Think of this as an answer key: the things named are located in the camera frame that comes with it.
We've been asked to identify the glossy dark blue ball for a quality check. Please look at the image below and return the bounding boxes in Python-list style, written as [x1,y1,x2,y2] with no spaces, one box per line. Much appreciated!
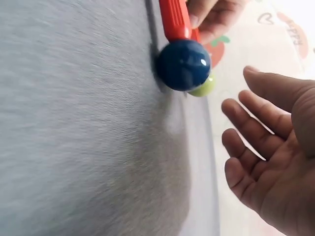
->
[157,39,212,92]

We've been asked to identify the red ribbed plastic rod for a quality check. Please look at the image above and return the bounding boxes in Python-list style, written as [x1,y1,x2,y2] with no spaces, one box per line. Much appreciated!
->
[159,0,192,42]

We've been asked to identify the person's left hand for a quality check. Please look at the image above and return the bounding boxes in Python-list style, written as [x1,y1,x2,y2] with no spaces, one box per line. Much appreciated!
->
[186,0,249,45]

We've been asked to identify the lime green ball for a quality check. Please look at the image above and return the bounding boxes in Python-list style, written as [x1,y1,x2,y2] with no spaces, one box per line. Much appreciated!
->
[187,73,216,97]

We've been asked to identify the person's right hand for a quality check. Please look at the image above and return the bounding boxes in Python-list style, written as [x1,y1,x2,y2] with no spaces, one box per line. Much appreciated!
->
[221,65,315,236]

